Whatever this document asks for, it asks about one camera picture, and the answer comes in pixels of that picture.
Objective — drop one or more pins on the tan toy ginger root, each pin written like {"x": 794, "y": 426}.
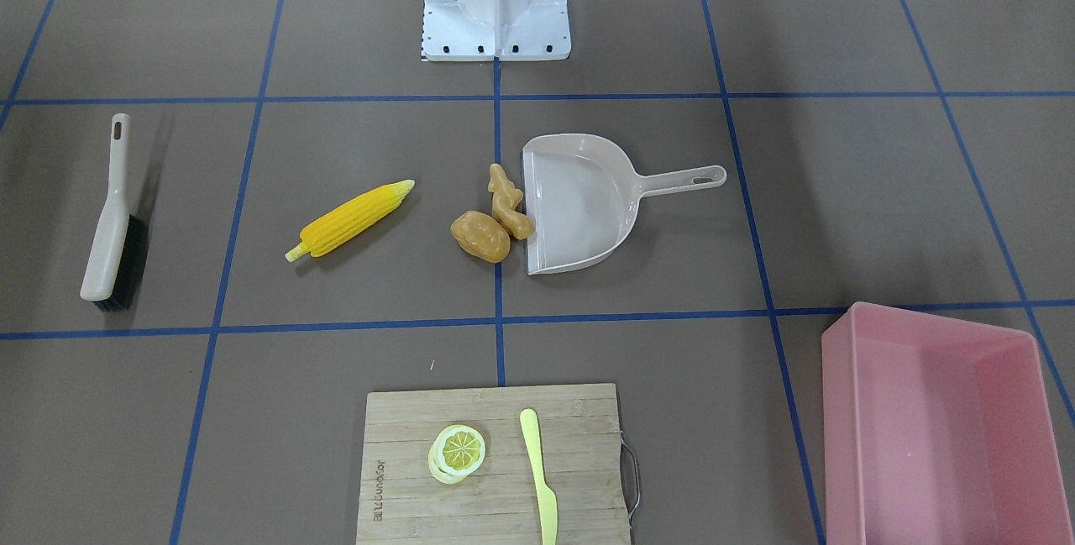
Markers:
{"x": 505, "y": 199}

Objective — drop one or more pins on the yellow plastic knife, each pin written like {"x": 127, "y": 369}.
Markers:
{"x": 547, "y": 503}

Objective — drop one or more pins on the beige plastic dustpan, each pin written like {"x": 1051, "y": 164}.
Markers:
{"x": 584, "y": 195}

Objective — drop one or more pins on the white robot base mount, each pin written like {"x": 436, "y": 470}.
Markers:
{"x": 466, "y": 30}

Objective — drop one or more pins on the beige hand brush black bristles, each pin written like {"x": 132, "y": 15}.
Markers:
{"x": 121, "y": 240}

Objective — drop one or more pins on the pink plastic bin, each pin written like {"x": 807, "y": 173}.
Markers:
{"x": 937, "y": 431}

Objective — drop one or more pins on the yellow lemon slices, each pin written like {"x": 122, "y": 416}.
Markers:
{"x": 457, "y": 452}

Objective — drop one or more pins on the brown toy potato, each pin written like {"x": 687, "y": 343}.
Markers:
{"x": 482, "y": 236}

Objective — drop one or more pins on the yellow toy corn cob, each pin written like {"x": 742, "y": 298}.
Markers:
{"x": 349, "y": 219}

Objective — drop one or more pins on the bamboo cutting board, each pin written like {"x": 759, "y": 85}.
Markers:
{"x": 401, "y": 502}

